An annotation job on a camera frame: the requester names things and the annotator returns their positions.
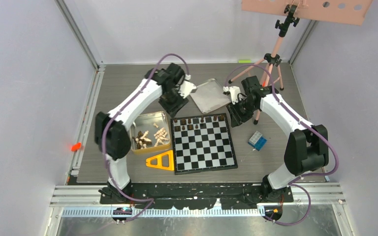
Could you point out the pink tripod music stand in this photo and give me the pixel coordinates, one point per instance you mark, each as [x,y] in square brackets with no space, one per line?
[350,12]

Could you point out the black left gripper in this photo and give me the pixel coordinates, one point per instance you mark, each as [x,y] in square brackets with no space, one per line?
[173,109]

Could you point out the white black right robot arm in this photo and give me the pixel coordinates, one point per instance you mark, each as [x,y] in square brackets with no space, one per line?
[306,149]

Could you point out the black white folding chessboard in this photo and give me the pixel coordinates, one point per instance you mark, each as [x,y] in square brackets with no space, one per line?
[208,148]

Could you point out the red orange block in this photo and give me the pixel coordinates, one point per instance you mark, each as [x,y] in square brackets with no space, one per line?
[76,147]

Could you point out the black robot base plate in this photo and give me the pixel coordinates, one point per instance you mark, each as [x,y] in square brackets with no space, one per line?
[193,195]

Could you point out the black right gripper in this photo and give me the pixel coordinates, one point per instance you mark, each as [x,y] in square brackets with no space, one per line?
[237,119]

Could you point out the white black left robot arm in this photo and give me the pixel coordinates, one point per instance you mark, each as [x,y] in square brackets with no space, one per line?
[170,87]

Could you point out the blue white lego block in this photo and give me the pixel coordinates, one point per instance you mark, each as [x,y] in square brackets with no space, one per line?
[257,141]

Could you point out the gold tin box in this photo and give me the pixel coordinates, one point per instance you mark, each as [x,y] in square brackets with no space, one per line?
[150,133]

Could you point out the yellow triangular toy frame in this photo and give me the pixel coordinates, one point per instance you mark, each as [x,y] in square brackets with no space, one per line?
[163,161]

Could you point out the tin lid with bears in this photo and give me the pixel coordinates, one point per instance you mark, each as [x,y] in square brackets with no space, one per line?
[209,96]

